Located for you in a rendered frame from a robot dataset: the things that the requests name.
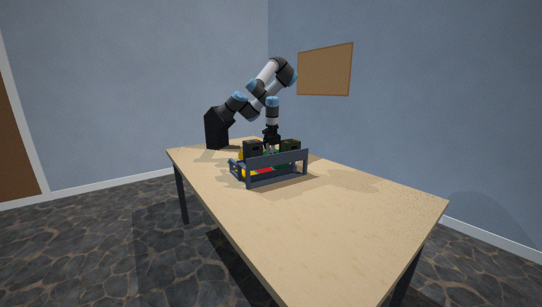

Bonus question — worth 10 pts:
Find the grey metal shelf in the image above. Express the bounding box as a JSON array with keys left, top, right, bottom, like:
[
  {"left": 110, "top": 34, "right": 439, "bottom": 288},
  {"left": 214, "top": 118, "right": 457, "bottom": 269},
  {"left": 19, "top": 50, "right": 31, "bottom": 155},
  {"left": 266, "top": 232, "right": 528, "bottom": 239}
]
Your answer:
[{"left": 228, "top": 148, "right": 309, "bottom": 190}]

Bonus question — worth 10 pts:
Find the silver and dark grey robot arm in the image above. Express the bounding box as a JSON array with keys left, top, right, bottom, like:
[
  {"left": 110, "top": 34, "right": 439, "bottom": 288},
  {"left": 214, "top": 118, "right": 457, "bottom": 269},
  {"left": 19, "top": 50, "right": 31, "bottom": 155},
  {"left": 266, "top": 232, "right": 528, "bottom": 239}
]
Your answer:
[{"left": 217, "top": 56, "right": 298, "bottom": 125}]

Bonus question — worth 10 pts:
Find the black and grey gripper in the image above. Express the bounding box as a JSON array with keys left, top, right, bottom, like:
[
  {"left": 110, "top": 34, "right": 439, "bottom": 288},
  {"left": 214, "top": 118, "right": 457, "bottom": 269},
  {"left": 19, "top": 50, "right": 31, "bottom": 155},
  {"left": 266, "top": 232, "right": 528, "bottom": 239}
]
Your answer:
[{"left": 263, "top": 124, "right": 281, "bottom": 155}]

